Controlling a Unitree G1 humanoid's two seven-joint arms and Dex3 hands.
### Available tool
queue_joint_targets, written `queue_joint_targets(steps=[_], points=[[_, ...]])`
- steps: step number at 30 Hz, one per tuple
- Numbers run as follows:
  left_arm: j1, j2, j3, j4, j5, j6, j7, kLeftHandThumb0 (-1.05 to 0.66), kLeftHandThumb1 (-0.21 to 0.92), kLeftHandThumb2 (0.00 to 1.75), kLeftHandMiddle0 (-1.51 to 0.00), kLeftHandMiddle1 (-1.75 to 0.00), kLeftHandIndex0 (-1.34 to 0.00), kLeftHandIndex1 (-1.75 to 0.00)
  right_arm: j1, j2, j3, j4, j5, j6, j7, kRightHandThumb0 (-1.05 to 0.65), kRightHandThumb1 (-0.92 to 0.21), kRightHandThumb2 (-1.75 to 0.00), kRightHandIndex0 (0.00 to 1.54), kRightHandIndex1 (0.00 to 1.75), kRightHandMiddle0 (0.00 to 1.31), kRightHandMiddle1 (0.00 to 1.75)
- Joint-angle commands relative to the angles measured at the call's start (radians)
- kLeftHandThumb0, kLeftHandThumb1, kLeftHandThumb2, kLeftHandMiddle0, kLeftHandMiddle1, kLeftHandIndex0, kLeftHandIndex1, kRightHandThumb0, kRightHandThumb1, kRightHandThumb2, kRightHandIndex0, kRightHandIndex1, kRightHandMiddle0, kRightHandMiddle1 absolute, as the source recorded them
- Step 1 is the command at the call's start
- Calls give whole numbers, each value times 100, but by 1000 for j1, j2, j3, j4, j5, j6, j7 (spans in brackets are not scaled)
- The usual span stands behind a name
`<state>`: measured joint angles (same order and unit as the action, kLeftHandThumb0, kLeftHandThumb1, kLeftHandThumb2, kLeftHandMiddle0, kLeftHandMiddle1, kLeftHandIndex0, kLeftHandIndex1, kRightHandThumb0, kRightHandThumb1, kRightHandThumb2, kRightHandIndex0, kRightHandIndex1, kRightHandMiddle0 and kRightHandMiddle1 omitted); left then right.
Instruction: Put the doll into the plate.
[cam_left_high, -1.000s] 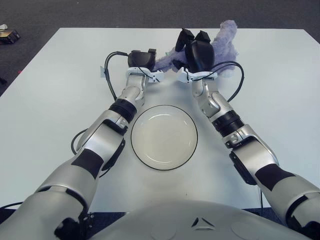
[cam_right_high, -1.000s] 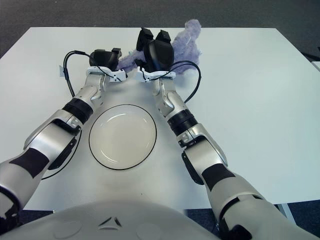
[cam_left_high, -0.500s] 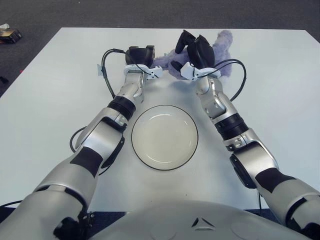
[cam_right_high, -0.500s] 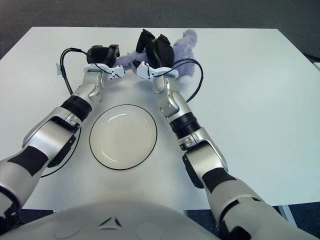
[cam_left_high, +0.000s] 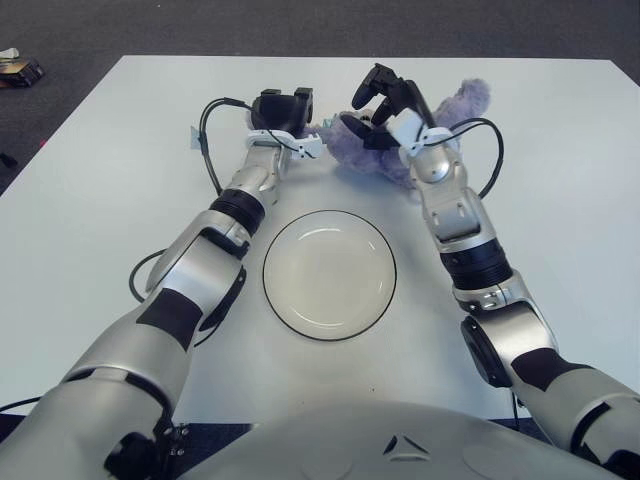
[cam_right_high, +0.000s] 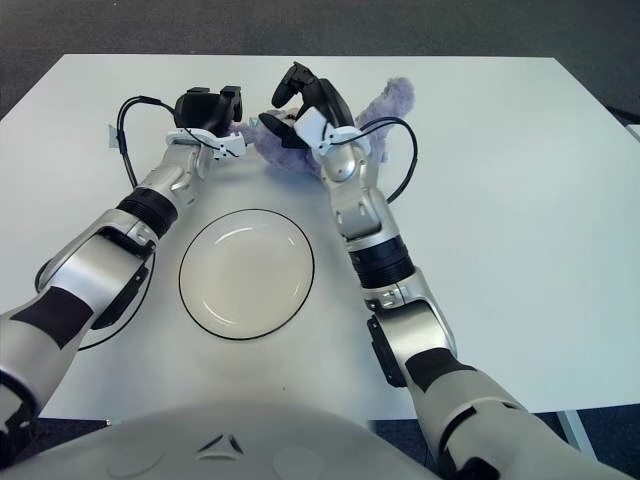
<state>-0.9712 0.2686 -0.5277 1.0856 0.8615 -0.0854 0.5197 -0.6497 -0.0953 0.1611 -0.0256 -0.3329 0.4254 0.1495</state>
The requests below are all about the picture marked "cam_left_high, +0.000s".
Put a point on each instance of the white plate with black rim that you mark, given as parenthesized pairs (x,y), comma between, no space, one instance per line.
(330,280)

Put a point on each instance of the grey robot torso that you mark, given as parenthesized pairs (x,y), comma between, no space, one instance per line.
(350,440)

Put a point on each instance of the brown and black box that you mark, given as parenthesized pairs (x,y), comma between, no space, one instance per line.
(20,72)

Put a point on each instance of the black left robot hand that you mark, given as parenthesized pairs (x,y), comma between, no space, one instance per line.
(280,110)

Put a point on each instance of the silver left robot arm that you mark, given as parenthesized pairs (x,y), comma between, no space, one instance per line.
(175,300)

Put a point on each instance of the black chair base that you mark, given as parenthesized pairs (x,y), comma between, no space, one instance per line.
(6,159)

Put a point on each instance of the black metal bracket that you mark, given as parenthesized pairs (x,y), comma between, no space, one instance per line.
(177,437)

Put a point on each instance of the purple plush bunny doll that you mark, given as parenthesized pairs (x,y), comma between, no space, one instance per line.
(370,155)

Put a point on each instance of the white paper sheet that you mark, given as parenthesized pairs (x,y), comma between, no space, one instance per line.
(9,52)

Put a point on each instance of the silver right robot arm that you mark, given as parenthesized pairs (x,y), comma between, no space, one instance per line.
(480,260)

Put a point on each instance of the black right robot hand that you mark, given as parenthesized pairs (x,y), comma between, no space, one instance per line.
(400,92)

